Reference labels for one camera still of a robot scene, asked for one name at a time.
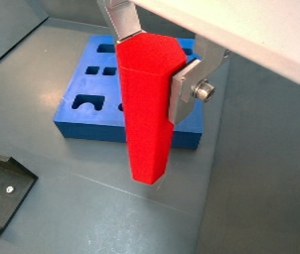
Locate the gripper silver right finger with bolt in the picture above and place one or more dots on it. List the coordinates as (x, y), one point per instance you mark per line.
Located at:
(191, 83)

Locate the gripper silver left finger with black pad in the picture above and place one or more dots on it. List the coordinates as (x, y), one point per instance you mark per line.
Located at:
(121, 17)

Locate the red hexagon prism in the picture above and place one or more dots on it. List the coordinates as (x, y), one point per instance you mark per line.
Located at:
(149, 58)

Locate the blue shape sorting board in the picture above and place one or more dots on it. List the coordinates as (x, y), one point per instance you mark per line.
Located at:
(90, 112)

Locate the black curved holder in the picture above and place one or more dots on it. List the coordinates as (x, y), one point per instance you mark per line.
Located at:
(0, 193)

